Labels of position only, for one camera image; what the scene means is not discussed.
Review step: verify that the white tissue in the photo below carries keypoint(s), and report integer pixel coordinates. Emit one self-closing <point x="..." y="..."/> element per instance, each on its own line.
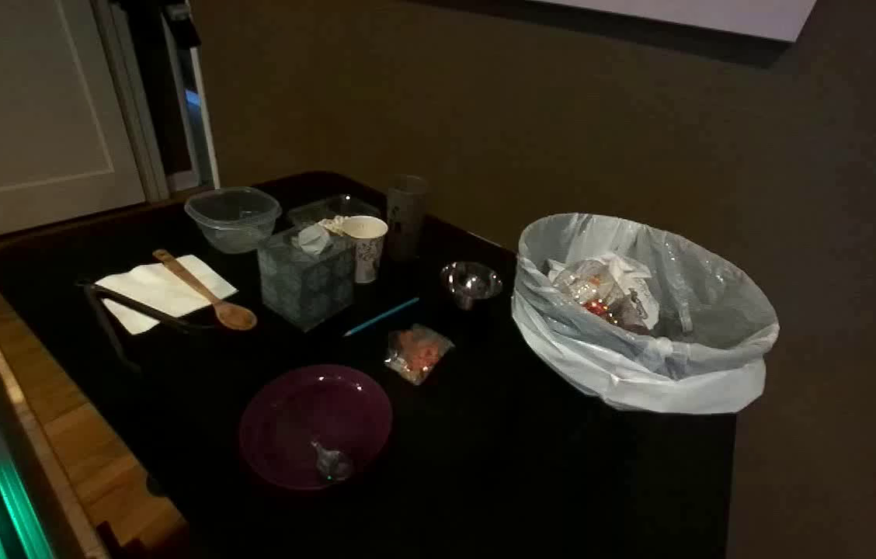
<point x="311" y="240"/>

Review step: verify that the patterned grey tissue box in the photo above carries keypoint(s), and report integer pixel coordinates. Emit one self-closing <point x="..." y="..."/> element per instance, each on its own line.
<point x="303" y="284"/>

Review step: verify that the small glass dish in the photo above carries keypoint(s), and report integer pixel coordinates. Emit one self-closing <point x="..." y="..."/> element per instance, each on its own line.
<point x="469" y="279"/>

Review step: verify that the teal pen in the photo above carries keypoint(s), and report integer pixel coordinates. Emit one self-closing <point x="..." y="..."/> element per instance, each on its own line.
<point x="383" y="318"/>

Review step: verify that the dark glass tumbler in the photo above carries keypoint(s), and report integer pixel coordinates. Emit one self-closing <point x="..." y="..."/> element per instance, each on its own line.
<point x="409" y="219"/>

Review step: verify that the clear snack packet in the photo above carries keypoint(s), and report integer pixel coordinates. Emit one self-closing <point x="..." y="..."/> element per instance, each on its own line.
<point x="417" y="356"/>

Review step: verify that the white paper cup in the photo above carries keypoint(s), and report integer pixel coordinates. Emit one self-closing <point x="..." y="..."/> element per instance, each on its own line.
<point x="365" y="250"/>

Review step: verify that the clear plastic container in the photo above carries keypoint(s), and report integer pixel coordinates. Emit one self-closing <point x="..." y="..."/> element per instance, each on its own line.
<point x="313" y="209"/>

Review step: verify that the crumpled trash in bin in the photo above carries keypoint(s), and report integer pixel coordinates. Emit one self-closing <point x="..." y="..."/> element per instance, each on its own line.
<point x="609" y="284"/>

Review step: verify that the dark red plate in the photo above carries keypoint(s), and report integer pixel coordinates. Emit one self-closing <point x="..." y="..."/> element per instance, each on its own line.
<point x="300" y="413"/>

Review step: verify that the trash bin with white bag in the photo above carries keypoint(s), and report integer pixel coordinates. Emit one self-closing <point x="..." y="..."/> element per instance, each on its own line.
<point x="625" y="361"/>

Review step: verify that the wooden spoon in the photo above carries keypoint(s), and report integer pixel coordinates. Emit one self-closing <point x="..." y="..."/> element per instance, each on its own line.
<point x="234" y="314"/>

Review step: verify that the clear plastic bowl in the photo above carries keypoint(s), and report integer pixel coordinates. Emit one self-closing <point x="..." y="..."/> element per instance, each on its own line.
<point x="234" y="219"/>

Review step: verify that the white napkin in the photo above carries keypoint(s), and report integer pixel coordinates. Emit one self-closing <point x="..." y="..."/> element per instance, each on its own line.
<point x="154" y="290"/>

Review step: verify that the black tongs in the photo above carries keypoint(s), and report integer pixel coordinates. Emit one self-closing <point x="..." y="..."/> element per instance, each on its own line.
<point x="130" y="306"/>

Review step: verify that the white paper sheet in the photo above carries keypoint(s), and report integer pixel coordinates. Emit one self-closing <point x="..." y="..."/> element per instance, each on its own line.
<point x="707" y="12"/>

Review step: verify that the wooden side furniture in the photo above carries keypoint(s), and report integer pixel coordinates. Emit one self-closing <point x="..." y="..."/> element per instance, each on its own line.
<point x="65" y="434"/>

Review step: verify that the white door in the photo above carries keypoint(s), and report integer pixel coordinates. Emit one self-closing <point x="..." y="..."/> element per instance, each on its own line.
<point x="21" y="103"/>

